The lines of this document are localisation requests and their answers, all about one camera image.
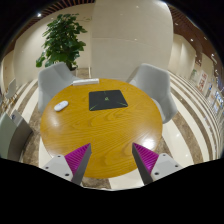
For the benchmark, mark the white keyboard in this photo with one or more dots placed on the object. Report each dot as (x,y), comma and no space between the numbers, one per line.
(85,81)

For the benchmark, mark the green potted plant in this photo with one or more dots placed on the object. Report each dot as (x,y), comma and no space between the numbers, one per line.
(61,42)

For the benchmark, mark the grey chair at left edge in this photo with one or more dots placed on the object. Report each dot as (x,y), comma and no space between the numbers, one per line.
(14,135)

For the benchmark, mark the black mouse pad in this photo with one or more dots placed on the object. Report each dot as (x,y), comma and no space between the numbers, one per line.
(108,99)

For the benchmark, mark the round wooden table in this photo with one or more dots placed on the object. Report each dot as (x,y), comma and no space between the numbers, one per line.
(111,133)

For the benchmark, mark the right grey chair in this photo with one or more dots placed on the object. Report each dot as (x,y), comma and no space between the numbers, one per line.
(155,82)

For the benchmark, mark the far left grey chair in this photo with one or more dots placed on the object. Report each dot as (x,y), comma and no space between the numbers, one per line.
(11,90)

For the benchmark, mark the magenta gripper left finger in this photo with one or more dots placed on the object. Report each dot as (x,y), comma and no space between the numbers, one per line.
(72,166)

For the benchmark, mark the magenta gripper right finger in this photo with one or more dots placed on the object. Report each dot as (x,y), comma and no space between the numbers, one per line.
(153,166)

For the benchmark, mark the white computer mouse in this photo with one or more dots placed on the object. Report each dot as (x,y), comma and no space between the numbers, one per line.
(60,106)

